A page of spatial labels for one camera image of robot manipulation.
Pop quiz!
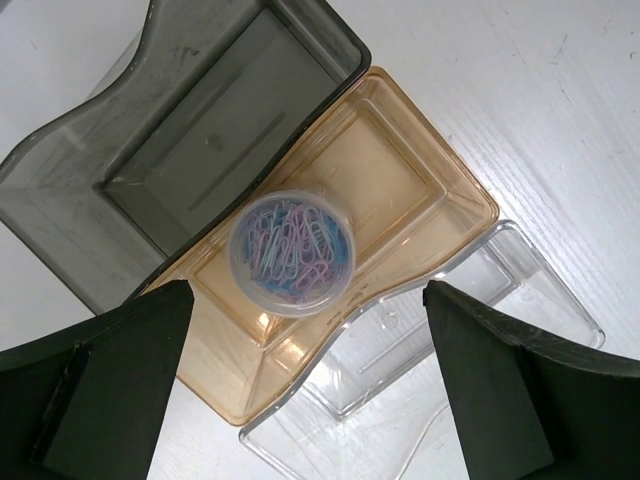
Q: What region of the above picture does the clear plastic bin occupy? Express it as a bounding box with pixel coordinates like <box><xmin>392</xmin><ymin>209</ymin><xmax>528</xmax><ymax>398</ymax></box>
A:
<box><xmin>239</xmin><ymin>220</ymin><xmax>605</xmax><ymax>479</ymax></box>

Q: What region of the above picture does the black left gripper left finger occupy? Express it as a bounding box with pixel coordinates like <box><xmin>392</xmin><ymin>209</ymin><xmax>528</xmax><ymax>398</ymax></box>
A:
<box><xmin>1</xmin><ymin>280</ymin><xmax>194</xmax><ymax>479</ymax></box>

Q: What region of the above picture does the amber plastic bin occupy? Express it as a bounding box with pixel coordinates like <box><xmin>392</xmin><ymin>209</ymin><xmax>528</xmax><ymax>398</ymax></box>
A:
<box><xmin>159</xmin><ymin>67</ymin><xmax>499</xmax><ymax>426</ymax></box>

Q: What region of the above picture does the clear jar of paper clips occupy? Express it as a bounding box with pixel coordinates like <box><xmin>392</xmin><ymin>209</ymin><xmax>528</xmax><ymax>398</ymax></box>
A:
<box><xmin>227</xmin><ymin>189</ymin><xmax>356</xmax><ymax>318</ymax></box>

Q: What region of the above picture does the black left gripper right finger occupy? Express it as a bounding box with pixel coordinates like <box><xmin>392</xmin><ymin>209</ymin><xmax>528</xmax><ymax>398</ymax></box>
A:
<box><xmin>423</xmin><ymin>281</ymin><xmax>639</xmax><ymax>479</ymax></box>

